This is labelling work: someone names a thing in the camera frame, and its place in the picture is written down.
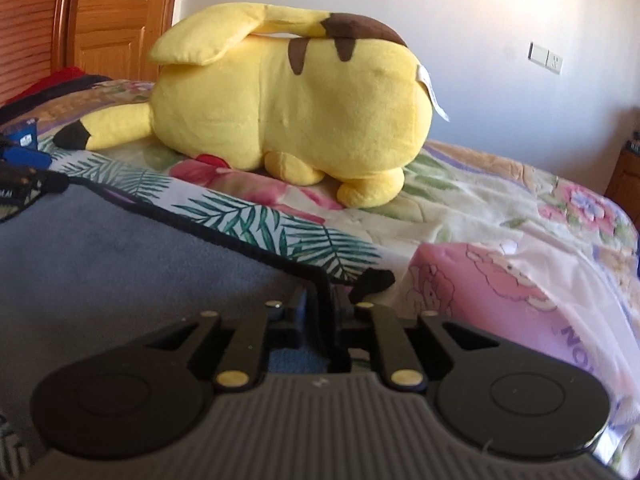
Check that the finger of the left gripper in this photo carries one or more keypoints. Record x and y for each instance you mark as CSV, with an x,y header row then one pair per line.
x,y
17,155

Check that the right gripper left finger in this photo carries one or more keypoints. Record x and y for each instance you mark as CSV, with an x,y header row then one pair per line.
x,y
276,337

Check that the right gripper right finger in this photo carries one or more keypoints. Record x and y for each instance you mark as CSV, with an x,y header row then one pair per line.
x,y
377,330

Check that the purple and grey towel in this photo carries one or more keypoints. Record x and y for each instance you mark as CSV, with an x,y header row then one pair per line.
x,y
135,345

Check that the blue cup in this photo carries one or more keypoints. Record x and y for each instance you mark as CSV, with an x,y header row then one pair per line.
x,y
23,133

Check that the red dark blanket edge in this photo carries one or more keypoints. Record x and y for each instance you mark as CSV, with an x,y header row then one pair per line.
x,y
60,83

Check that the palm leaf print cloth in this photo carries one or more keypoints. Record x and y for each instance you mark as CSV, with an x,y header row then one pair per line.
x,y
250,219

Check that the pink tissue pack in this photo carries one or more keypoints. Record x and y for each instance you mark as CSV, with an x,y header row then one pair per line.
x,y
547,298

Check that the wooden louvered wardrobe door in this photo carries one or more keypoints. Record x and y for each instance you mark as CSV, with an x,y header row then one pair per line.
x,y
104,37

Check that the floral bed quilt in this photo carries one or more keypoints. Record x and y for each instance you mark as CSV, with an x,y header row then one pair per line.
x,y
451,195

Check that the yellow Pikachu plush toy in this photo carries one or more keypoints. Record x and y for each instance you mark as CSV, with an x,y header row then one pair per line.
x,y
302,94

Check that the wooden cabinet row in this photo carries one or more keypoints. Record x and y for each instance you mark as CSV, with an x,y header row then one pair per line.
x,y
624,186

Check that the white wall switch outlet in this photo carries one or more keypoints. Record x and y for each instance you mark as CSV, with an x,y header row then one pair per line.
x,y
545,58

